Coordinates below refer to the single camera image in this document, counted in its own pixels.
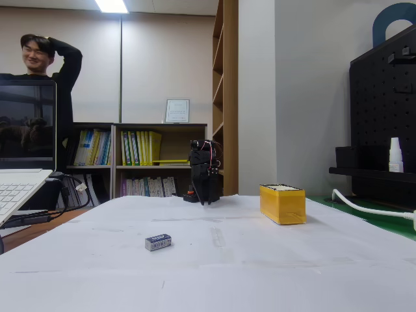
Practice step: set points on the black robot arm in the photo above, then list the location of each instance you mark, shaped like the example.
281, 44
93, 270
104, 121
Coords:
203, 144

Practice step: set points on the black box on pegboard shelf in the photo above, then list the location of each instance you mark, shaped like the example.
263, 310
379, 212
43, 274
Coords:
360, 157

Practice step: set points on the yellow sponge block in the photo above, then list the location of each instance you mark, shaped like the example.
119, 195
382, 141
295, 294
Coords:
282, 204

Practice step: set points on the purple spine booklet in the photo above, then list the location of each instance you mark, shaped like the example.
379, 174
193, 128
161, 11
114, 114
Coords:
123, 188

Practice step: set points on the black sleeved left forearm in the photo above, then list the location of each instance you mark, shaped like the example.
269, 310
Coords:
70, 52

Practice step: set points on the small white eraser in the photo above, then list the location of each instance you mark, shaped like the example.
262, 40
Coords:
158, 241

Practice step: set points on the white paper sheet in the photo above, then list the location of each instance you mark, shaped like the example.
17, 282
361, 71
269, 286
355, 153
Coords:
208, 289
292, 240
123, 224

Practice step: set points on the tall wooden bookshelf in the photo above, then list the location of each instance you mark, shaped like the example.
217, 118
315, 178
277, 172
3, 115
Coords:
229, 97

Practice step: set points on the flat yellow folder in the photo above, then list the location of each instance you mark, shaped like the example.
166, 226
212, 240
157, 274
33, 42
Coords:
172, 162

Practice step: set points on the white patterned booklet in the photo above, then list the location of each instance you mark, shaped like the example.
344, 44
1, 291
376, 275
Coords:
169, 186

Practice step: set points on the white laptop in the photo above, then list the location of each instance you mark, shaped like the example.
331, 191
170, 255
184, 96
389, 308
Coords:
19, 188

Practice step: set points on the wide yellow binder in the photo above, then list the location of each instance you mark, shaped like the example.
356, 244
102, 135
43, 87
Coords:
156, 146

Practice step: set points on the yellow white book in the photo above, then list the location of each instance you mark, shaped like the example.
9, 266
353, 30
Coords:
83, 148

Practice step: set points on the man in black sweater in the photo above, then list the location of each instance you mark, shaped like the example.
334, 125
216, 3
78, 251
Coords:
65, 97

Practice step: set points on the low wooden bookshelf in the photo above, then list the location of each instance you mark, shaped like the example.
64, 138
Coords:
177, 143

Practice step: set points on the black pegboard stand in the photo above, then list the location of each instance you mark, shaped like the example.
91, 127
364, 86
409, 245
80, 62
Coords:
377, 107

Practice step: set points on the white dropper bottle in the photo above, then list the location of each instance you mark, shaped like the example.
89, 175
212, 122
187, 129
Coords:
396, 157

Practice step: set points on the black orange table clamp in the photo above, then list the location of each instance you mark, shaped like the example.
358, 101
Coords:
190, 196

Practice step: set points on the black usb adapter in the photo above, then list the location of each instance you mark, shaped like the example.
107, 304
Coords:
29, 220

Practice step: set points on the framed white certificate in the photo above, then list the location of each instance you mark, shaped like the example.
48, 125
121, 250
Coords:
177, 111

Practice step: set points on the blue arch shaped object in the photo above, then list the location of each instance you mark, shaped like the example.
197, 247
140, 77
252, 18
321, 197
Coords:
380, 22

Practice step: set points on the ceiling light panel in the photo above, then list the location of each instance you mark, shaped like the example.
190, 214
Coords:
111, 6

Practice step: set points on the blue white book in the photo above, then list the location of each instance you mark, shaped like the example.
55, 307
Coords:
104, 149

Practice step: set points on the vertical metal wall strip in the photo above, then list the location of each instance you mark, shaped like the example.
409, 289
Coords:
120, 68

